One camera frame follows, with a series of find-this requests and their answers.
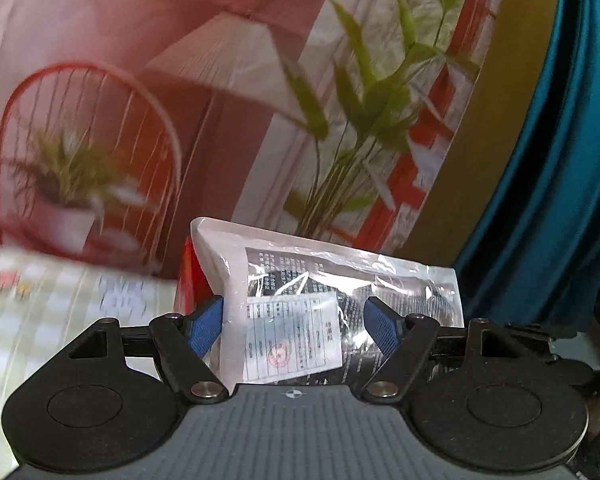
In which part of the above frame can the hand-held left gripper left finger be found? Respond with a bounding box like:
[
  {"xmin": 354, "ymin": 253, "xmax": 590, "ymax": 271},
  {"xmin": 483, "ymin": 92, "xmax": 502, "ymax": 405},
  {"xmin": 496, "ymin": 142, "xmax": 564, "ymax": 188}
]
[{"xmin": 67, "ymin": 296, "xmax": 229, "ymax": 406}]

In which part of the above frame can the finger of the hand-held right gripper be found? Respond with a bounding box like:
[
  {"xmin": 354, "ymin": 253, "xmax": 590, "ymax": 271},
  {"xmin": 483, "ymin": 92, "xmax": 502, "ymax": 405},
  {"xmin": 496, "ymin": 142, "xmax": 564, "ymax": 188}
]
[{"xmin": 500, "ymin": 323, "xmax": 597, "ymax": 387}]

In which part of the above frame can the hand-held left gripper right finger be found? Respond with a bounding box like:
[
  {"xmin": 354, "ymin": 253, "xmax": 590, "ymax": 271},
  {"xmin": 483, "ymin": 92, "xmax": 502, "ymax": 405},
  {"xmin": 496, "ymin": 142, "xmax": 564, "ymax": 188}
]
[{"xmin": 360, "ymin": 296, "xmax": 531, "ymax": 406}]

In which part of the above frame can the red strawberry cardboard box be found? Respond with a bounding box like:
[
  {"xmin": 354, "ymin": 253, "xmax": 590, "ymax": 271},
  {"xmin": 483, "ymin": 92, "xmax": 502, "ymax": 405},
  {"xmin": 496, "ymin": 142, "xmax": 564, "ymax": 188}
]
[{"xmin": 174, "ymin": 236, "xmax": 217, "ymax": 312}]

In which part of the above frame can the clear plastic packet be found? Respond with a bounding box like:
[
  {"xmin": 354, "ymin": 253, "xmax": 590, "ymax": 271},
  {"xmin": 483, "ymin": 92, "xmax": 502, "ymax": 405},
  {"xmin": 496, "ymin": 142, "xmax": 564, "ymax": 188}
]
[{"xmin": 190, "ymin": 217, "xmax": 465, "ymax": 387}]

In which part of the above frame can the green checkered tablecloth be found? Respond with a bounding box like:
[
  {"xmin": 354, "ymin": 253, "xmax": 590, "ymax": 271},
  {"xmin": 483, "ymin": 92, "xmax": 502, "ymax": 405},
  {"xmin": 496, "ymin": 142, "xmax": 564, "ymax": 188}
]
[{"xmin": 0, "ymin": 247, "xmax": 182, "ymax": 480}]

